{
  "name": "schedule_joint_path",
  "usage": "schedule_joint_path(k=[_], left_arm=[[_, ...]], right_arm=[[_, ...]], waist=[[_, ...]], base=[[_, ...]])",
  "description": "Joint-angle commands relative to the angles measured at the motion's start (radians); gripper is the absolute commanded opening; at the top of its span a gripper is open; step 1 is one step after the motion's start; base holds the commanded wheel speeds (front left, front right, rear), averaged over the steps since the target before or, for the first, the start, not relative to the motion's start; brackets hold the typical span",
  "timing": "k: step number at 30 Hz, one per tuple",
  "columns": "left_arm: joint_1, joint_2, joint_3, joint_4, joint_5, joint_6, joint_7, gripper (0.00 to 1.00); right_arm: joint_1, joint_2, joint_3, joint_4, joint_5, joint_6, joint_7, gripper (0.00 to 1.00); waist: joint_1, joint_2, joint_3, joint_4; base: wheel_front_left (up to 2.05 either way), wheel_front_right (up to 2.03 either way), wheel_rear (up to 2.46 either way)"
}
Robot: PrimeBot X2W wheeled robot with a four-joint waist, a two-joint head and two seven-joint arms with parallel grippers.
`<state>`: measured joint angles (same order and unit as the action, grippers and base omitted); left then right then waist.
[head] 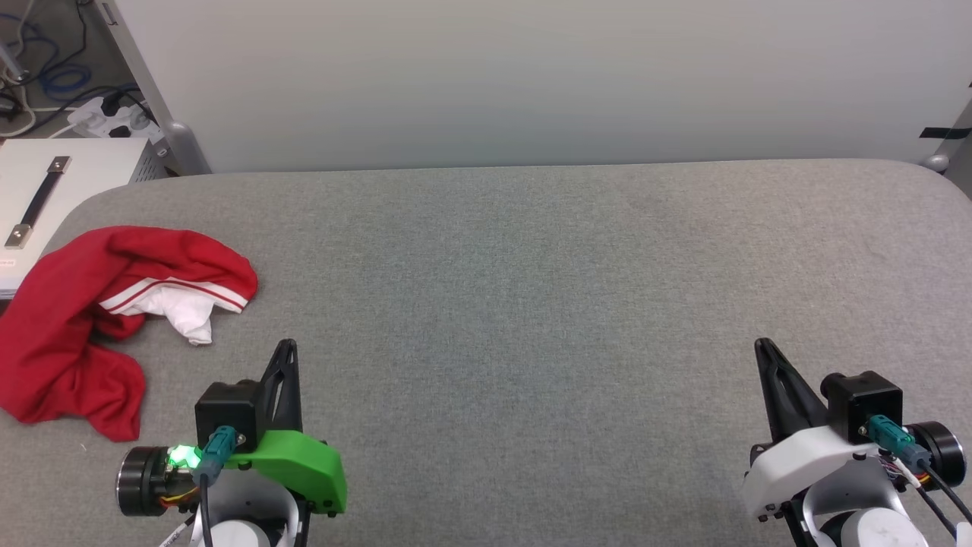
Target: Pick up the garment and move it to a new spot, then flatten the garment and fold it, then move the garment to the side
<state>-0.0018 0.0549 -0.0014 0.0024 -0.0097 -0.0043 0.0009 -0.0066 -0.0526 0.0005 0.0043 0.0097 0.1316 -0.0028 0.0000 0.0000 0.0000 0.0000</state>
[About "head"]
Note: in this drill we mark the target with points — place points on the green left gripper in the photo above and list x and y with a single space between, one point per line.
304 463

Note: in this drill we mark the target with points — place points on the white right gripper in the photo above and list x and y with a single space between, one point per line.
805 463

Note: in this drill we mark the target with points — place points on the red and white shirt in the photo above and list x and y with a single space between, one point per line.
61 319

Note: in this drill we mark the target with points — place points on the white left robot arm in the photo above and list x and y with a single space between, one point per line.
250 524

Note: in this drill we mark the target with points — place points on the grey fabric cushion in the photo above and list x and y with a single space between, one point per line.
493 304

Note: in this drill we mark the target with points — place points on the white metal case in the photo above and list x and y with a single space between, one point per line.
91 167

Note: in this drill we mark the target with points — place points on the black tape strip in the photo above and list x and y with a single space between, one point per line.
945 133

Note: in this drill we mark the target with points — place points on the white power strip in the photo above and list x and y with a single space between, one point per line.
95 118

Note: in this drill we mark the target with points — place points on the black power plug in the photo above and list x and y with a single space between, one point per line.
115 104

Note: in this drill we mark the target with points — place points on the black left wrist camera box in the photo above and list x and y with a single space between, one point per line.
224 410

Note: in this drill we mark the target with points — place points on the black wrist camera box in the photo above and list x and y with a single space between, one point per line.
862 403
224 410

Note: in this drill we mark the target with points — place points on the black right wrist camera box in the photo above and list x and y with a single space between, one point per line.
862 403

